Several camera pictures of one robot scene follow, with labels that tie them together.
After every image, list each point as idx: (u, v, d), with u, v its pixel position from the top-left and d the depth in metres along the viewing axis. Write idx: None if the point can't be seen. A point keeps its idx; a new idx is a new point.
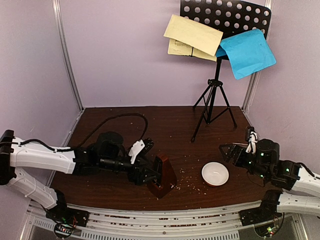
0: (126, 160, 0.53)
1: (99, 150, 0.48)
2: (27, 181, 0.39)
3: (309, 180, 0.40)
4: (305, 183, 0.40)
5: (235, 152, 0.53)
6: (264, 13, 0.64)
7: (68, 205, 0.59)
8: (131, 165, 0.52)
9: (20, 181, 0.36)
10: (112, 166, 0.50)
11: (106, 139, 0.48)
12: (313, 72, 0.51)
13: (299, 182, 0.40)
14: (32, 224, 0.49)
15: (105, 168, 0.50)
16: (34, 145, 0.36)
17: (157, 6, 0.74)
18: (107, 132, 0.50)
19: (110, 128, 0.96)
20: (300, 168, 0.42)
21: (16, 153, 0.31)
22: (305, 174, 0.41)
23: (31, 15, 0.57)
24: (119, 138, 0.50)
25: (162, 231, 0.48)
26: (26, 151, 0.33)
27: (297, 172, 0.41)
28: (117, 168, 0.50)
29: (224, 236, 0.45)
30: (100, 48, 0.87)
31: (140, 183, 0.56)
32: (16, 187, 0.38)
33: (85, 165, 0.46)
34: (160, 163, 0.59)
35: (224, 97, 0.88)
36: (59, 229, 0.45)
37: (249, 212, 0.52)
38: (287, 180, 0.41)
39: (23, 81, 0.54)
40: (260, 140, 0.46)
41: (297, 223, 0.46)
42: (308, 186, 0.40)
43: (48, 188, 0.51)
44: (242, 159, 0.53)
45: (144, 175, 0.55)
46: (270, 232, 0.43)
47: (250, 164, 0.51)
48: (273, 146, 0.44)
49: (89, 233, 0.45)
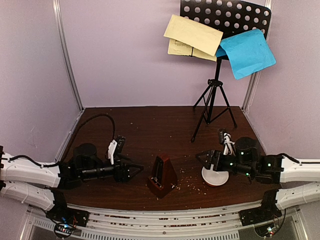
0: (106, 164, 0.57)
1: (77, 164, 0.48)
2: (18, 187, 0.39)
3: (294, 168, 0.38)
4: (290, 172, 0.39)
5: (213, 158, 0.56)
6: (264, 13, 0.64)
7: (68, 205, 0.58)
8: (112, 167, 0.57)
9: (10, 188, 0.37)
10: (95, 174, 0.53)
11: (79, 153, 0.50)
12: (313, 71, 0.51)
13: (285, 173, 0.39)
14: (32, 224, 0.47)
15: (90, 177, 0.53)
16: (22, 160, 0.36)
17: (157, 6, 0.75)
18: (81, 145, 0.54)
19: (111, 129, 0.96)
20: (283, 158, 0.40)
21: (6, 168, 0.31)
22: (289, 163, 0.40)
23: (31, 16, 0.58)
24: (92, 149, 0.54)
25: (162, 231, 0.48)
26: (15, 167, 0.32)
27: (280, 164, 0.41)
28: (100, 174, 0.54)
29: (224, 235, 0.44)
30: (100, 48, 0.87)
31: (126, 180, 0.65)
32: (8, 194, 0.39)
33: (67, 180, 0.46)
34: (160, 163, 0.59)
35: (224, 97, 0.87)
36: (59, 229, 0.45)
37: (249, 212, 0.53)
38: (272, 175, 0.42)
39: (23, 82, 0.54)
40: (238, 139, 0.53)
41: (298, 222, 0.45)
42: (299, 175, 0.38)
43: (42, 189, 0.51)
44: (222, 163, 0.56)
45: (126, 169, 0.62)
46: (270, 232, 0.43)
47: (232, 165, 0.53)
48: (252, 144, 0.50)
49: (88, 233, 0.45)
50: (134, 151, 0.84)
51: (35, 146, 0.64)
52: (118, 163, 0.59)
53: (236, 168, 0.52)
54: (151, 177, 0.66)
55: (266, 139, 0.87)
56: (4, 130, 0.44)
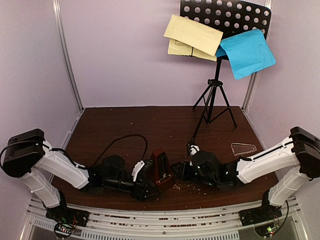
0: (128, 179, 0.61)
1: (103, 173, 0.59)
2: (39, 178, 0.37)
3: (249, 166, 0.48)
4: (246, 170, 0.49)
5: (180, 168, 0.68)
6: (264, 13, 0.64)
7: (68, 206, 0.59)
8: (133, 183, 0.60)
9: (32, 176, 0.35)
10: (115, 185, 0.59)
11: (109, 164, 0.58)
12: (313, 72, 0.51)
13: (241, 175, 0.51)
14: (32, 224, 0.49)
15: (109, 186, 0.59)
16: (60, 154, 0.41)
17: (157, 5, 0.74)
18: (111, 157, 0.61)
19: (111, 129, 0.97)
20: (239, 162, 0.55)
21: (47, 156, 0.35)
22: (243, 165, 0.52)
23: (31, 17, 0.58)
24: (121, 162, 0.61)
25: (162, 231, 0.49)
26: (53, 157, 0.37)
27: (236, 168, 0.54)
28: (119, 186, 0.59)
29: (223, 236, 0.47)
30: (100, 48, 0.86)
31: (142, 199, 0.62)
32: (26, 182, 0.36)
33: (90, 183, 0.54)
34: (162, 157, 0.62)
35: (224, 97, 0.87)
36: (59, 229, 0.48)
37: (249, 212, 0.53)
38: (233, 182, 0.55)
39: (23, 82, 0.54)
40: (195, 153, 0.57)
41: (297, 223, 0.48)
42: (254, 171, 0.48)
43: (54, 189, 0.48)
44: (188, 172, 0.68)
45: (145, 190, 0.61)
46: (270, 232, 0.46)
47: (197, 175, 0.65)
48: (207, 157, 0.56)
49: (89, 233, 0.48)
50: (134, 151, 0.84)
51: None
52: (140, 182, 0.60)
53: (200, 177, 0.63)
54: (159, 180, 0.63)
55: (266, 139, 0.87)
56: (3, 129, 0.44)
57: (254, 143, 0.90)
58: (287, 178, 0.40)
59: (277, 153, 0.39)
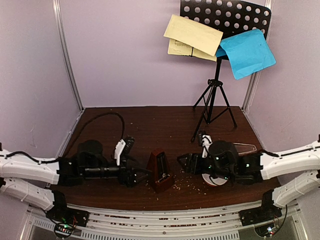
0: (111, 164, 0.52)
1: (79, 161, 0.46)
2: (19, 186, 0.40)
3: (275, 163, 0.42)
4: (271, 166, 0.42)
5: (191, 161, 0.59)
6: (264, 13, 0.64)
7: (68, 205, 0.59)
8: (118, 168, 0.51)
9: (11, 187, 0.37)
10: (98, 174, 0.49)
11: (83, 150, 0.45)
12: (313, 72, 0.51)
13: (265, 170, 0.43)
14: (32, 224, 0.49)
15: (91, 176, 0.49)
16: (19, 157, 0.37)
17: (157, 5, 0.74)
18: (86, 141, 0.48)
19: (111, 129, 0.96)
20: (262, 156, 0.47)
21: (2, 165, 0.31)
22: (267, 160, 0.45)
23: (31, 17, 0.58)
24: (98, 148, 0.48)
25: (162, 231, 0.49)
26: (11, 164, 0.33)
27: (260, 162, 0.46)
28: (103, 174, 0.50)
29: (224, 236, 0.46)
30: (99, 48, 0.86)
31: (131, 184, 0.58)
32: (9, 193, 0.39)
33: (69, 173, 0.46)
34: (162, 156, 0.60)
35: (224, 97, 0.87)
36: (59, 229, 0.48)
37: (249, 212, 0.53)
38: (253, 175, 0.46)
39: (23, 82, 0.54)
40: (211, 144, 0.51)
41: (297, 222, 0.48)
42: (279, 169, 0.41)
43: (44, 189, 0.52)
44: (200, 165, 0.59)
45: (133, 175, 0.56)
46: (270, 232, 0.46)
47: (211, 168, 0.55)
48: (227, 147, 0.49)
49: (88, 233, 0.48)
50: (134, 151, 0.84)
51: (35, 146, 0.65)
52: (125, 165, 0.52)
53: (215, 170, 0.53)
54: (158, 179, 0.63)
55: (266, 139, 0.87)
56: (3, 129, 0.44)
57: (254, 143, 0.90)
58: (300, 181, 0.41)
59: (305, 155, 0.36)
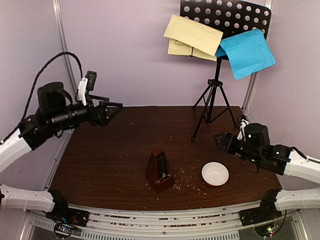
0: (76, 106, 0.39)
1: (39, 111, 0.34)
2: (17, 195, 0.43)
3: (301, 162, 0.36)
4: (296, 165, 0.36)
5: (226, 139, 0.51)
6: (264, 13, 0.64)
7: (68, 205, 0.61)
8: (86, 109, 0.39)
9: (10, 197, 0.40)
10: (69, 123, 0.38)
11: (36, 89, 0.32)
12: (313, 72, 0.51)
13: (291, 165, 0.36)
14: (32, 224, 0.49)
15: (64, 127, 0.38)
16: None
17: (157, 5, 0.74)
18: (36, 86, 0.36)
19: (111, 128, 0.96)
20: (292, 152, 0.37)
21: None
22: (297, 158, 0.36)
23: (31, 17, 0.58)
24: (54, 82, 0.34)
25: (162, 231, 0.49)
26: None
27: (288, 155, 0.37)
28: (75, 121, 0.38)
29: (224, 236, 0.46)
30: (99, 47, 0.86)
31: (106, 122, 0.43)
32: (10, 205, 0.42)
33: (38, 128, 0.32)
34: (161, 157, 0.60)
35: (224, 97, 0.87)
36: (59, 229, 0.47)
37: (249, 212, 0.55)
38: (278, 163, 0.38)
39: (23, 82, 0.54)
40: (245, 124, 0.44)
41: (297, 223, 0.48)
42: (300, 170, 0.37)
43: (40, 191, 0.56)
44: (234, 146, 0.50)
45: (106, 109, 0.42)
46: (270, 232, 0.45)
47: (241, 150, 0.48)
48: (260, 128, 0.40)
49: (88, 233, 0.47)
50: (134, 151, 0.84)
51: None
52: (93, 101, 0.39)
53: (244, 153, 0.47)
54: (158, 180, 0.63)
55: None
56: (2, 129, 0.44)
57: None
58: (308, 194, 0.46)
59: None
